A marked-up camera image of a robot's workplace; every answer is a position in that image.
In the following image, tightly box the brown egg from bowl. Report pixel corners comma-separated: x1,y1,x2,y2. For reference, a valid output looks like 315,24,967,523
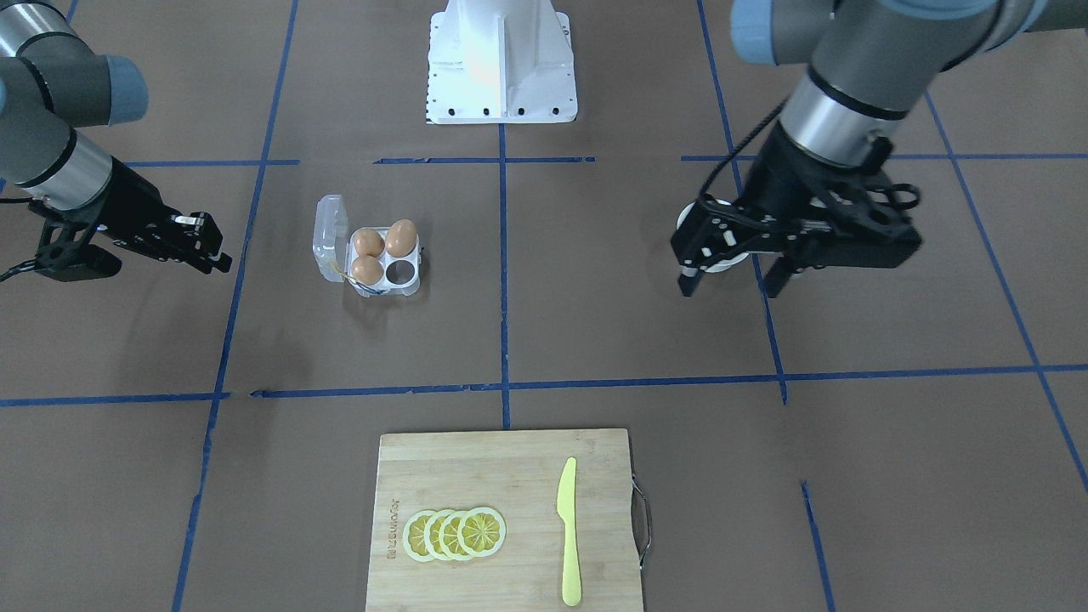
384,219,418,258

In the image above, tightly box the yellow plastic knife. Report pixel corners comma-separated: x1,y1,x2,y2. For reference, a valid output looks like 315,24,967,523
556,456,582,608

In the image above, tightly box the clear plastic egg box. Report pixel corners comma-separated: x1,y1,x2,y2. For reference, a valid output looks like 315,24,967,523
312,195,423,298

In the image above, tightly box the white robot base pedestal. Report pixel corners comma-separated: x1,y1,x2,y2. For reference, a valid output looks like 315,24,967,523
425,1,579,125

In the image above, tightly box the brown egg upper slot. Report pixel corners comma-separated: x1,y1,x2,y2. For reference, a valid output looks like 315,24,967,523
351,228,385,258

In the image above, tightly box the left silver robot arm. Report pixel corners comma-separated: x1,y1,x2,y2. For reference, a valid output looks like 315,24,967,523
670,1,1085,298

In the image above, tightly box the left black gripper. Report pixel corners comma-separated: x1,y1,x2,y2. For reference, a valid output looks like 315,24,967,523
670,124,830,299

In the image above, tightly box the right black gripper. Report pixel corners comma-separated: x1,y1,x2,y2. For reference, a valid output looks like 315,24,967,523
97,156,233,276

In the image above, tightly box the brown egg slot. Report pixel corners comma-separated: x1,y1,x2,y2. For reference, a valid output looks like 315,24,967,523
351,228,385,258
348,257,384,286

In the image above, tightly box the white ceramic bowl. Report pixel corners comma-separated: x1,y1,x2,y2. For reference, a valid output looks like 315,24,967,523
676,201,750,274

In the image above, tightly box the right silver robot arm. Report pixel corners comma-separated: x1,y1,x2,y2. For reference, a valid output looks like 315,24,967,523
1,1,232,282

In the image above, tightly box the lemon slice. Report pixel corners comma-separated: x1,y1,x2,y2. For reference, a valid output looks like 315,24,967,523
401,510,436,563
423,510,454,561
438,511,474,562
457,507,507,558

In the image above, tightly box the bamboo cutting board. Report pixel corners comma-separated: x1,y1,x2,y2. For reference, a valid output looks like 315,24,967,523
364,428,644,611

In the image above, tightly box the brown egg lower slot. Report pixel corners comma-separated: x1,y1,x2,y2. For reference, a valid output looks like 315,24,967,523
348,257,384,286

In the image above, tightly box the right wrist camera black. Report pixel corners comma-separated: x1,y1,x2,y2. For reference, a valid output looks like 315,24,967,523
32,215,123,282

